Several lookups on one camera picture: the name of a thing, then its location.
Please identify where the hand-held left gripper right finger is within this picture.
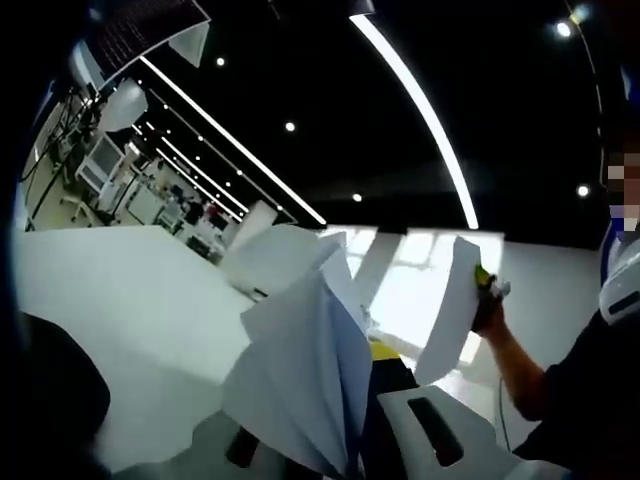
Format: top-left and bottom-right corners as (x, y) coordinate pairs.
(367, 341), (547, 480)

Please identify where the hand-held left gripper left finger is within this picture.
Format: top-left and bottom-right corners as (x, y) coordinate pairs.
(187, 421), (332, 480)

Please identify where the single white paper sheet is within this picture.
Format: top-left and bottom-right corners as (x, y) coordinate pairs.
(414, 235), (484, 386)

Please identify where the pile of white printing papers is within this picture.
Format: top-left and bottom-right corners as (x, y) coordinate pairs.
(221, 230), (375, 480)

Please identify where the person's right hand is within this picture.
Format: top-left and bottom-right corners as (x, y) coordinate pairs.
(471, 308), (508, 347)

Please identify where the bright office window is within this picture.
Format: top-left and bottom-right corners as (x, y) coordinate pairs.
(344, 229), (504, 371)

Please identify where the white neck-worn device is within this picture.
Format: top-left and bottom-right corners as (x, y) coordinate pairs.
(597, 234), (640, 332)

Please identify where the person's black shirt torso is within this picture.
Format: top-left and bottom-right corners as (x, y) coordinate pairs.
(514, 309), (640, 480)

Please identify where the long ceiling light strip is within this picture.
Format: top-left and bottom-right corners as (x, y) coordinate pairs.
(139, 56), (327, 226)
(349, 13), (480, 230)

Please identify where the white printer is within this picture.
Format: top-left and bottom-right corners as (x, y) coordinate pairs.
(224, 202), (324, 301)

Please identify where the open laptop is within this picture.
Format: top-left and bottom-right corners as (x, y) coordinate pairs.
(82, 0), (212, 94)

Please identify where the thin gripper cable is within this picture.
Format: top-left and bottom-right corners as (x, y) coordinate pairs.
(496, 374), (515, 452)

